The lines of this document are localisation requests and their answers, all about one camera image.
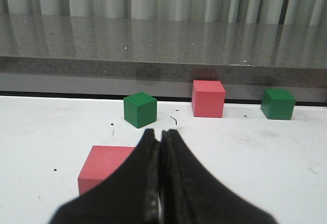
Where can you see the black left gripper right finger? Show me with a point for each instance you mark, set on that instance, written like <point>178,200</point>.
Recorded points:
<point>190,194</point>

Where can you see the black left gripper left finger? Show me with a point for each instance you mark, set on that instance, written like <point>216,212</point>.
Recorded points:
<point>129,195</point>

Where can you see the pink cube near gripper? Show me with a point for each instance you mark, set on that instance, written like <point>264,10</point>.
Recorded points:
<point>101,162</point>

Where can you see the green cube left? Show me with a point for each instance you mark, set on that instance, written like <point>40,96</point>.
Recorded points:
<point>140,109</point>

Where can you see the green cube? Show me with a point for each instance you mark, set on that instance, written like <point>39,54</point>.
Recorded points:
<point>140,109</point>
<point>277,104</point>

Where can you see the pink cube at back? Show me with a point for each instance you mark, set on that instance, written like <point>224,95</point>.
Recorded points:
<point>208,98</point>

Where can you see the green cube right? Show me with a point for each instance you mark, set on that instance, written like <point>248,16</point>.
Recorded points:
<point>277,104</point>

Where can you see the grey stone counter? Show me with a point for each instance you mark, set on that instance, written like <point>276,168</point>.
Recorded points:
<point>102,56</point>

